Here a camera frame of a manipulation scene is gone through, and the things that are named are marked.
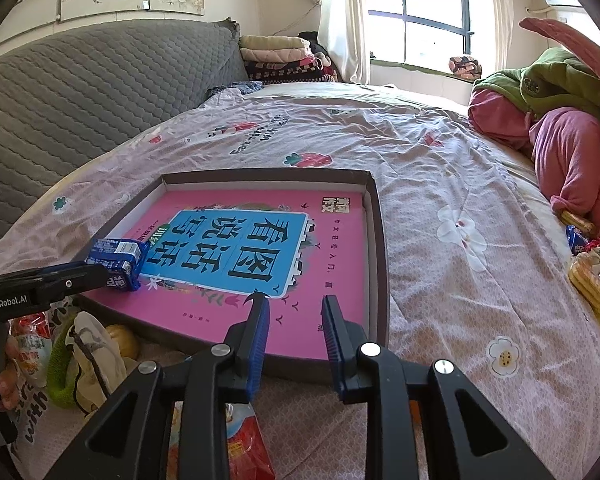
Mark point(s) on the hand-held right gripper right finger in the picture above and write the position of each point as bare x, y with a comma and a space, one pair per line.
331, 350

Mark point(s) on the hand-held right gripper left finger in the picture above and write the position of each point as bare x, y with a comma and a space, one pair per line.
259, 340

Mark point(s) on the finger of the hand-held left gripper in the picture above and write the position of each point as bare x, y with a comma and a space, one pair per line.
55, 268
75, 280

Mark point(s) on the blue snack packet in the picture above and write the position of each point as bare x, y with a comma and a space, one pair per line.
120, 255

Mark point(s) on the red white snack packet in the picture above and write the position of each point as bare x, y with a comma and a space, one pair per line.
30, 350

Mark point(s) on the small orange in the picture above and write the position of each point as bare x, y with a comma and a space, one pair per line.
122, 341

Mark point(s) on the beige pastry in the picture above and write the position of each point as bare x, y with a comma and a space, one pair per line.
100, 365

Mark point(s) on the shallow cardboard box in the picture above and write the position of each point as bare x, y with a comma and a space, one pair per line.
377, 270

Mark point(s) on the green fuzzy hair scrunchie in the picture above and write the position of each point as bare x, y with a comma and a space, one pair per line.
60, 375

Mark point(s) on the person's left hand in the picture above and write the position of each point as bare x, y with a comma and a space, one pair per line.
7, 387

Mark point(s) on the pink picture book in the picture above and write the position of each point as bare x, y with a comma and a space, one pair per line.
330, 260

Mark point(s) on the grey quilted headboard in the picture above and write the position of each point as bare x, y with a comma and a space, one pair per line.
80, 85

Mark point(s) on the pink floral bed cover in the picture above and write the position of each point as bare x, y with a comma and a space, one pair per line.
430, 185

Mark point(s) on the dark lace cloth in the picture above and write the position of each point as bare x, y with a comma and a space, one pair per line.
232, 91

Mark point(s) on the yellow biscuit packet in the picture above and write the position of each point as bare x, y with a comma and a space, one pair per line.
590, 282

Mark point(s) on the small blue packet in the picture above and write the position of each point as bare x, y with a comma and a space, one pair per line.
576, 240

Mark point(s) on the dark patterned folded blanket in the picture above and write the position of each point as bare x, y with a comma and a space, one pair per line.
285, 71

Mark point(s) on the orange yellow packet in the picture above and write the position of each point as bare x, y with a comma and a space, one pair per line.
576, 221

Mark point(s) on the pink folded blanket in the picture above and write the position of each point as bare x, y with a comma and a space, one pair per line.
275, 56

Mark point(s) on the green windowsill mat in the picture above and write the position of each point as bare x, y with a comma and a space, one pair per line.
410, 67

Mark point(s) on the cream folded blanket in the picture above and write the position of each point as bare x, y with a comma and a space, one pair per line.
272, 43

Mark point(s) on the black cloth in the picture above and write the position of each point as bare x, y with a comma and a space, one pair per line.
316, 42

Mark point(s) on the pile of pink green blankets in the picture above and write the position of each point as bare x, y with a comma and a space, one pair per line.
570, 155

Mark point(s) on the floral folded cloth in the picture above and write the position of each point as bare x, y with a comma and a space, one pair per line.
464, 67

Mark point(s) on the white curtain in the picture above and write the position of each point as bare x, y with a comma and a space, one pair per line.
342, 15
495, 15

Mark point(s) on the green jacket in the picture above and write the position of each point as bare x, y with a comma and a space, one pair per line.
555, 75

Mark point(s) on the dark framed window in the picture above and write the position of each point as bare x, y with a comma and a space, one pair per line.
420, 5

